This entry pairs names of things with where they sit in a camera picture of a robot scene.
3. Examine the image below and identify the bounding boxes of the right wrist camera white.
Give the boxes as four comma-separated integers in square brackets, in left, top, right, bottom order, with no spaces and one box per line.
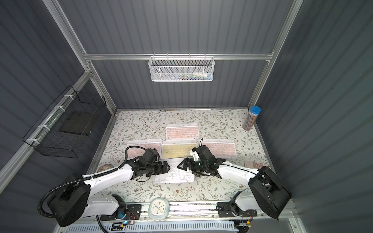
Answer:
[189,148,200,162]

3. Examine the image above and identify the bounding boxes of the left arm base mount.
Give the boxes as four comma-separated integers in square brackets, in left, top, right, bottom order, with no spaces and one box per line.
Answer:
[100,204,142,221]

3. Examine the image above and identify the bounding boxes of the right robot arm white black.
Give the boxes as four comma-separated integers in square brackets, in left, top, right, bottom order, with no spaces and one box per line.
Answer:
[177,145,291,219]

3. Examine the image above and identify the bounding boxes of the white keyboard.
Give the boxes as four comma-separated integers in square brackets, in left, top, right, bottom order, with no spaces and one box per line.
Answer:
[154,163,195,183]

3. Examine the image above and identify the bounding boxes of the tape roll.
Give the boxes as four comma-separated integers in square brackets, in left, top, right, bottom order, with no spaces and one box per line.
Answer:
[97,164,114,173]

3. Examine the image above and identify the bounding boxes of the mint analog clock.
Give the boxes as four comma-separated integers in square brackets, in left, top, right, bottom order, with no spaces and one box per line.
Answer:
[148,198,170,220]

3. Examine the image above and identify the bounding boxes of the white wire mesh basket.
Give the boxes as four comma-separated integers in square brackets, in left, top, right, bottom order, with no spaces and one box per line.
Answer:
[148,57,215,82]

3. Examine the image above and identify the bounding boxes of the pink keyboard row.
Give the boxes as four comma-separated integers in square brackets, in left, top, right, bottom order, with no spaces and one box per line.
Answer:
[125,139,163,161]
[202,138,237,159]

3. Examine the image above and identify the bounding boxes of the black wire basket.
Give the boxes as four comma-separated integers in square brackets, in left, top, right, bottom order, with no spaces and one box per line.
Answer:
[22,87,107,158]

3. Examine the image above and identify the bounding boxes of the pink calculator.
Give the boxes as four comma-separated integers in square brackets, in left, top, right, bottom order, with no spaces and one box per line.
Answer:
[244,160,263,170]

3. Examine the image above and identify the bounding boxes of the pens in white basket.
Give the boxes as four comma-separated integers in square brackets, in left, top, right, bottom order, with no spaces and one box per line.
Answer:
[172,72,213,81]

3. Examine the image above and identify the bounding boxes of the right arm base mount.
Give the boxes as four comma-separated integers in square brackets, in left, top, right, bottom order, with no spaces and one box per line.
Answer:
[216,202,257,218]

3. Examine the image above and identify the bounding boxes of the white ventilated cable duct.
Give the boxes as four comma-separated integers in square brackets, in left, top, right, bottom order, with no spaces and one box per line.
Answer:
[65,220,239,233]

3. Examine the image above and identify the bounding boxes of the black pad in basket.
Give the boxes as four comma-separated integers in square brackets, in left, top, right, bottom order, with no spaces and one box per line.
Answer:
[59,111,98,136]

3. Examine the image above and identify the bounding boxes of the blue lid pencil tube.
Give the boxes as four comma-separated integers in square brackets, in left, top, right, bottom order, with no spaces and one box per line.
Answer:
[242,106,261,131]

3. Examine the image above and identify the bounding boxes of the pink keyboard left row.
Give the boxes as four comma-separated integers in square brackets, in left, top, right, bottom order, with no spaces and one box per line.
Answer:
[125,139,163,161]

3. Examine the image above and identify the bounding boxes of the pink keyboard front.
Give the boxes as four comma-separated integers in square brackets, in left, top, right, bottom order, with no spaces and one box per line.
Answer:
[166,123,200,140]

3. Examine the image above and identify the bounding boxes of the yellow keyboard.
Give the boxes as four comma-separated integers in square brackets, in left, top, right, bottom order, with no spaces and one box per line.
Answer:
[161,139,197,159]

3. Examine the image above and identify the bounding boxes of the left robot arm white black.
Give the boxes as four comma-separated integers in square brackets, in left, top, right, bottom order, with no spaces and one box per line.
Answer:
[37,148,171,227]

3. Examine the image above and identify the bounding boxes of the pink keyboard right row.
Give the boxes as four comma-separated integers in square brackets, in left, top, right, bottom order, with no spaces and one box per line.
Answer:
[202,138,237,159]

